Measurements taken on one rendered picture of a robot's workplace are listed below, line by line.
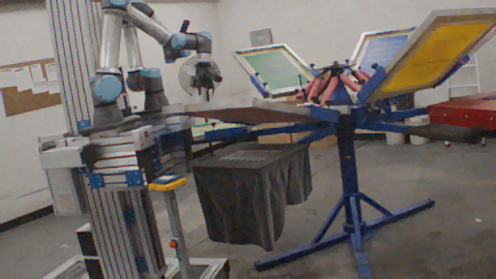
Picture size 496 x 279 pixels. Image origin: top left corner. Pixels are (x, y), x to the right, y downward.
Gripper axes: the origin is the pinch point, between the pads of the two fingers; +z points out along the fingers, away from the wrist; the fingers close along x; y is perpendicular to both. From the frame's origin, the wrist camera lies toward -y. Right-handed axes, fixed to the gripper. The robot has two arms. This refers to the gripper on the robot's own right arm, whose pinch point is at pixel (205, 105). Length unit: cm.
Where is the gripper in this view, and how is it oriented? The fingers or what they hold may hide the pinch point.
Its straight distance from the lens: 211.7
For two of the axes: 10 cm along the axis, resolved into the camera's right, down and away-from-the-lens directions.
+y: -7.9, 0.1, 6.1
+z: -0.1, 10.0, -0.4
